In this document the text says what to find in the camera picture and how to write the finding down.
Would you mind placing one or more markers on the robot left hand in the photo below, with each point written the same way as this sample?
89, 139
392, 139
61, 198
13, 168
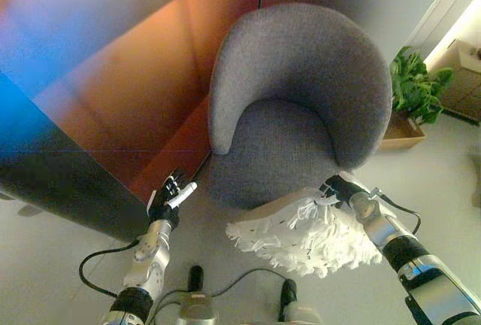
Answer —
165, 204

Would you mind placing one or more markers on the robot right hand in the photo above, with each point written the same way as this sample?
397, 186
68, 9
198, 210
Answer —
342, 189

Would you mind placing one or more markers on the white fringed cloth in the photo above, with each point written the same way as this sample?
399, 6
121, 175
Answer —
300, 238

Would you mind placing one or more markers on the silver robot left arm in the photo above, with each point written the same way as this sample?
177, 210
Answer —
150, 257

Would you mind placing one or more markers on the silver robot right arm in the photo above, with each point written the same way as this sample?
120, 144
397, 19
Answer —
406, 253

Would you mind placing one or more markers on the wooden planter box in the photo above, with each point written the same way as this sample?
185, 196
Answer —
404, 138

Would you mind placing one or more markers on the robot left leg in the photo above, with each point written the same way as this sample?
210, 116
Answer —
196, 302

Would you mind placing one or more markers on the robot leg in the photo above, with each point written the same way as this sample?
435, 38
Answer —
196, 302
289, 298

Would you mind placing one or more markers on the dark cabinet panel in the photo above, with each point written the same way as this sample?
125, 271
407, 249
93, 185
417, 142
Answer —
56, 174

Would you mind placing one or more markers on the gray fabric armchair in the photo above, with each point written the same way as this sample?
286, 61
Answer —
300, 76

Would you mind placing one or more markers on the robot right leg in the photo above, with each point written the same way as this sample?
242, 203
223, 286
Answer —
289, 298

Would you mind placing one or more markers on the green leafy potted plant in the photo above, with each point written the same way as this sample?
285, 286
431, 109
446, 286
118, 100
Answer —
413, 84

